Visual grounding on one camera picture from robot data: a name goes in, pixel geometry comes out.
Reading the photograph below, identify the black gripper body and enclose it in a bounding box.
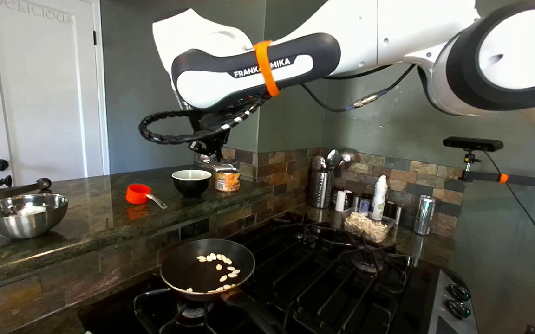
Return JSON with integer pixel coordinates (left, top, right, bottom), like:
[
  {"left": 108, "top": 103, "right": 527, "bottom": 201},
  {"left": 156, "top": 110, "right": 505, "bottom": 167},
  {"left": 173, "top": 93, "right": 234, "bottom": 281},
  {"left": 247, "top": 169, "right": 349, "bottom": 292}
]
[{"left": 187, "top": 132, "right": 232, "bottom": 167}]

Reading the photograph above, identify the black and white bowl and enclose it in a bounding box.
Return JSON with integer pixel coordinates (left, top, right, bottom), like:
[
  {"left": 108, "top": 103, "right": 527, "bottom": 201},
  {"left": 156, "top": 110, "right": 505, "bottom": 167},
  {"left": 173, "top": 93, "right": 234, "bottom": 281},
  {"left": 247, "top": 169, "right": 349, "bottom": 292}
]
[{"left": 169, "top": 167, "right": 215, "bottom": 201}]

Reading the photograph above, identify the black frying pan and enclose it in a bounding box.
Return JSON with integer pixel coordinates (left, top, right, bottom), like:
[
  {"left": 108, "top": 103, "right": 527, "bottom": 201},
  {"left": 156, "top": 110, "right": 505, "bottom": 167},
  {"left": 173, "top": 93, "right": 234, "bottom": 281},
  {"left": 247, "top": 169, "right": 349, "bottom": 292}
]
[{"left": 158, "top": 236, "right": 288, "bottom": 334}]

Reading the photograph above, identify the stainless steel mixing bowl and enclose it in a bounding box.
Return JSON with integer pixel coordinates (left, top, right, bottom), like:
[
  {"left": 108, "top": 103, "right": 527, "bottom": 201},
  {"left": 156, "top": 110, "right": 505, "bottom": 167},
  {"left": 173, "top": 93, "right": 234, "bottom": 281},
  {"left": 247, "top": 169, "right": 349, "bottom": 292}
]
[{"left": 0, "top": 192, "right": 70, "bottom": 242}]

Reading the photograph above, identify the small amber jar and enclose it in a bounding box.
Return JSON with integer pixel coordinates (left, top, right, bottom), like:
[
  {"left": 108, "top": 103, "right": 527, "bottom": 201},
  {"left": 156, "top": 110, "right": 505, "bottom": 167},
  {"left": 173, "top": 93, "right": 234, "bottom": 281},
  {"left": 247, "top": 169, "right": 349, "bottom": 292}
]
[{"left": 212, "top": 164, "right": 243, "bottom": 195}]

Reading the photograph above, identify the steel ladle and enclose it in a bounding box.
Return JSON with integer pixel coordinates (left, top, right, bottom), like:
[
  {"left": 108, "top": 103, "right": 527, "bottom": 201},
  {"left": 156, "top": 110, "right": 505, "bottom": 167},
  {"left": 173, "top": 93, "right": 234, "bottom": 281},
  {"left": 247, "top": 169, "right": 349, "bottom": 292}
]
[{"left": 325, "top": 147, "right": 364, "bottom": 182}]

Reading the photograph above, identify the small white cup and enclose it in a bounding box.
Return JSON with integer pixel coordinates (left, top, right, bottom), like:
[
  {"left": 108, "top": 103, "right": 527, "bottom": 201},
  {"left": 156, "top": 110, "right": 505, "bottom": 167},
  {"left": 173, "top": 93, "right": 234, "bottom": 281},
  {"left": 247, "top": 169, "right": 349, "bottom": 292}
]
[{"left": 332, "top": 188, "right": 351, "bottom": 216}]

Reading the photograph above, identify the white door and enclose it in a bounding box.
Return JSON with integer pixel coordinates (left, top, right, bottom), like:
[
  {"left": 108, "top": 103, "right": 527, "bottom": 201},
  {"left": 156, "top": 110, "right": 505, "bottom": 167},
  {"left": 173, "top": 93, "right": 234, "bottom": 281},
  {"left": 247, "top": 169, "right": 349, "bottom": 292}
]
[{"left": 0, "top": 0, "right": 111, "bottom": 188}]

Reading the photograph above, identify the clear container of nuts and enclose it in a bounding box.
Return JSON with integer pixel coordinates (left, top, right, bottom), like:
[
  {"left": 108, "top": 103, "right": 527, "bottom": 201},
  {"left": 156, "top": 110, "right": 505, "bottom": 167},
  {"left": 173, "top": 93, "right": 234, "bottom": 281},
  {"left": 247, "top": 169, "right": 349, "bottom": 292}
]
[{"left": 342, "top": 210, "right": 399, "bottom": 245}]

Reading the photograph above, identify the white plastic bottle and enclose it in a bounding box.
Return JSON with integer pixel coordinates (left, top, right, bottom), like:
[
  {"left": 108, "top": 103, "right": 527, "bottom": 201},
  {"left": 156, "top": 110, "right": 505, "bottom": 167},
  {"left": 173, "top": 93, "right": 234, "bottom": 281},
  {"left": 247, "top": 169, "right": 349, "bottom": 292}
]
[{"left": 369, "top": 173, "right": 390, "bottom": 223}]

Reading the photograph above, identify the black utensil with ball end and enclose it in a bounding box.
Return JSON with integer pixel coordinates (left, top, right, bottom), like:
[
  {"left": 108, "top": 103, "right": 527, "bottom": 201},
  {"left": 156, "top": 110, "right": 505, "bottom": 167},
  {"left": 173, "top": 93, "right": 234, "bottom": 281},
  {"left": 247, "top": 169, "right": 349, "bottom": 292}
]
[{"left": 0, "top": 177, "right": 54, "bottom": 201}]

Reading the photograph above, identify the black gas stove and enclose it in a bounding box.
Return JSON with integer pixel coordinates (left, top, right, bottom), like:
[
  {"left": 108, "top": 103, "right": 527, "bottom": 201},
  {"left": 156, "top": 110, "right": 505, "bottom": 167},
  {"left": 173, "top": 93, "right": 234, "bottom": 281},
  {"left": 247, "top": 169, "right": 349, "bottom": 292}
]
[{"left": 78, "top": 210, "right": 481, "bottom": 334}]

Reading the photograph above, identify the glass jar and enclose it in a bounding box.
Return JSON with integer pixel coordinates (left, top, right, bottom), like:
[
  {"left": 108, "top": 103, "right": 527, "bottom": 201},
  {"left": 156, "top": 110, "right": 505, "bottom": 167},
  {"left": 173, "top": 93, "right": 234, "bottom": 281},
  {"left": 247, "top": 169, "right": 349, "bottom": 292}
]
[{"left": 412, "top": 193, "right": 438, "bottom": 238}]

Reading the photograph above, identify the black stove knob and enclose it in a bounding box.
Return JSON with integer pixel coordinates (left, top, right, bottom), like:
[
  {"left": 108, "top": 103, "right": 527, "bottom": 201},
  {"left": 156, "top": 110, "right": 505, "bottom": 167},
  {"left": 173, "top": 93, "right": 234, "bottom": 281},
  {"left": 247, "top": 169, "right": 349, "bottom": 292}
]
[
  {"left": 444, "top": 299, "right": 472, "bottom": 321},
  {"left": 446, "top": 281, "right": 473, "bottom": 303}
]

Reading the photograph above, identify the black braided cable conduit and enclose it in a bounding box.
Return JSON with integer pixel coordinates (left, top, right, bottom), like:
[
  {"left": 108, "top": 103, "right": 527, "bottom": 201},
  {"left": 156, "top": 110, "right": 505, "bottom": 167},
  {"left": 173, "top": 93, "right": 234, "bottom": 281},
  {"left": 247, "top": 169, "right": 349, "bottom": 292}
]
[{"left": 137, "top": 91, "right": 265, "bottom": 151}]

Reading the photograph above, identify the red measuring cup silver handle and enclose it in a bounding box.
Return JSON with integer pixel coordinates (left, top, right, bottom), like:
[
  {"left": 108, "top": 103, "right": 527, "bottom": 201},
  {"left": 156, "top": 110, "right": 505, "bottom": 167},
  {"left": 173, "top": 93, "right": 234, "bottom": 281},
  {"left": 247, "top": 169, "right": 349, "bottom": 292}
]
[{"left": 122, "top": 182, "right": 171, "bottom": 212}]

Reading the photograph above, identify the orange strap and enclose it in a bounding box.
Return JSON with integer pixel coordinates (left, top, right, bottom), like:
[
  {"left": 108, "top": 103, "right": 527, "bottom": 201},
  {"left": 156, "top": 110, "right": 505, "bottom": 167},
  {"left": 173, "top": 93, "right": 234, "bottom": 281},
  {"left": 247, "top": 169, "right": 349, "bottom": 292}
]
[{"left": 252, "top": 39, "right": 282, "bottom": 101}]

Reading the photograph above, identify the thin black cable with connector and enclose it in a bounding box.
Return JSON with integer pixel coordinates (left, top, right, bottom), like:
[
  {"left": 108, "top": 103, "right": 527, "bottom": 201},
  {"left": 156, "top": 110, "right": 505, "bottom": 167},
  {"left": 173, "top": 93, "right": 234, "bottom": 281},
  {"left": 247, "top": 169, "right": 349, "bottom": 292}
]
[{"left": 297, "top": 62, "right": 421, "bottom": 116}]

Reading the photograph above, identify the black camera bar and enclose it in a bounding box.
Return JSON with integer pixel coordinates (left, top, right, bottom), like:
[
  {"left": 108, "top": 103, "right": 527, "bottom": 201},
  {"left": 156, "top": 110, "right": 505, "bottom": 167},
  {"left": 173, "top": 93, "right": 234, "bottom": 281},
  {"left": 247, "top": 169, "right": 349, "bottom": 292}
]
[{"left": 442, "top": 136, "right": 505, "bottom": 154}]

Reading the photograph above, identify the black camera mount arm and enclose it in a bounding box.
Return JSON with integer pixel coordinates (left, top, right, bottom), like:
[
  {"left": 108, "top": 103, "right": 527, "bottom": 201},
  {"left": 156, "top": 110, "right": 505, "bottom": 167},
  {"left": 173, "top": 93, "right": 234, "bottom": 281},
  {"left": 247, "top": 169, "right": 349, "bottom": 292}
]
[{"left": 457, "top": 151, "right": 535, "bottom": 201}]

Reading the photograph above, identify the black camera cable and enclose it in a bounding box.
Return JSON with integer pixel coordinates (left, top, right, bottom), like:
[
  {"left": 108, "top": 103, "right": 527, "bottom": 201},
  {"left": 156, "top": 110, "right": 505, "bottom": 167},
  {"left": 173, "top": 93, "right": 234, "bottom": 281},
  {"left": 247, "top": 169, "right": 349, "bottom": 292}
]
[{"left": 481, "top": 151, "right": 535, "bottom": 286}]

